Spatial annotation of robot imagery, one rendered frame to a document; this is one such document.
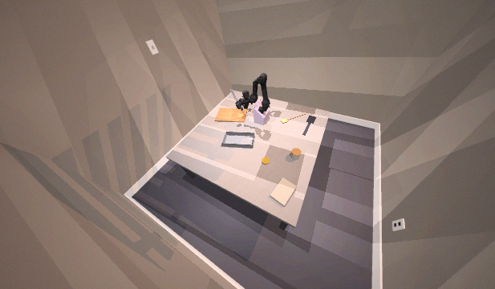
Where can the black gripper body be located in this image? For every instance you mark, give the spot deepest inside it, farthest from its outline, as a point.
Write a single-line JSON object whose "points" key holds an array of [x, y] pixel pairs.
{"points": [[242, 102]]}

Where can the grey rectangular roasting tin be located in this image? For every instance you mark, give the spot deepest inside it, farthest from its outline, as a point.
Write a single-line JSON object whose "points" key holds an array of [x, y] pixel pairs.
{"points": [[239, 139]]}

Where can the tan wooden spoon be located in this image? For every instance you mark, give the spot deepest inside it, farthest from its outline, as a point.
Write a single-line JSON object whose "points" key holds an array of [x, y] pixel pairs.
{"points": [[285, 120]]}

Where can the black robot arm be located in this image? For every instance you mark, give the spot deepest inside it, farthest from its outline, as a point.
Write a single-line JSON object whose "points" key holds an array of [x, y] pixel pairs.
{"points": [[254, 97]]}

